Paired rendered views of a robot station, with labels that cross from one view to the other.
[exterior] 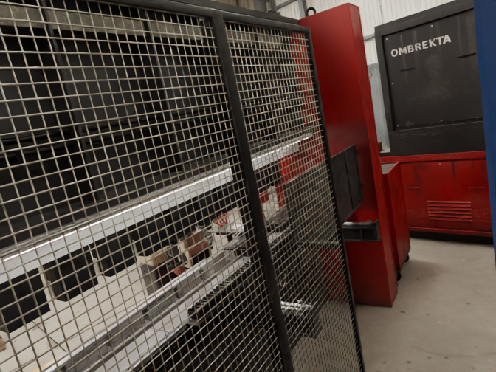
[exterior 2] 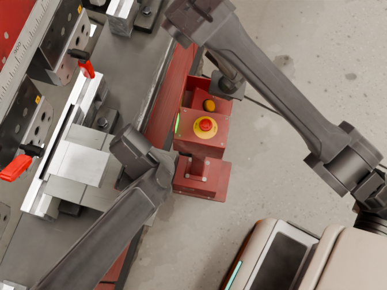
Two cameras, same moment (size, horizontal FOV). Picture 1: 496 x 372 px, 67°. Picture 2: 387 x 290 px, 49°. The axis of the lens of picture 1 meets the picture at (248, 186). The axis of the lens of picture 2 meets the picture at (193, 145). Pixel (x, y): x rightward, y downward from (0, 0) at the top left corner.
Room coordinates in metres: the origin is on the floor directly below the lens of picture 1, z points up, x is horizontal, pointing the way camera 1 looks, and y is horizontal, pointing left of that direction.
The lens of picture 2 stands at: (2.72, 0.26, 1.97)
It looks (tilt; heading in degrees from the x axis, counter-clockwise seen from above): 72 degrees down; 157
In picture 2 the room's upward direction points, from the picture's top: 5 degrees clockwise
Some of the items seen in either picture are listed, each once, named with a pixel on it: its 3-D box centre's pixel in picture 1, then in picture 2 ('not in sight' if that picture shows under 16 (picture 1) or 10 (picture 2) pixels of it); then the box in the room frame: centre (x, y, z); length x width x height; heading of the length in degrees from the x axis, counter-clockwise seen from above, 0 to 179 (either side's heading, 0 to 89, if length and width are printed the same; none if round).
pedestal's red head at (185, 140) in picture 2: not in sight; (204, 116); (2.26, 0.48, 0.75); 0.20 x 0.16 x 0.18; 151
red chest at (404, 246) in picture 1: (373, 221); not in sight; (3.37, -1.09, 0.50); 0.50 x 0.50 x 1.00; 55
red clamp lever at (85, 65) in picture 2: not in sight; (82, 64); (2.25, 0.20, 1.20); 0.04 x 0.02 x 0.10; 55
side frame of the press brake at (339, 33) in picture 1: (323, 167); not in sight; (3.04, -0.64, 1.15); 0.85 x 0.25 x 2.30; 55
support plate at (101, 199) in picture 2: (229, 227); (110, 173); (2.42, 0.18, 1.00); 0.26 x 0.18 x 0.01; 55
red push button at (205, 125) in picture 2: not in sight; (205, 126); (2.31, 0.46, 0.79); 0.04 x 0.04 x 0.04
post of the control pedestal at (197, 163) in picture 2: not in sight; (200, 151); (2.26, 0.48, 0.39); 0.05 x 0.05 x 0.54; 61
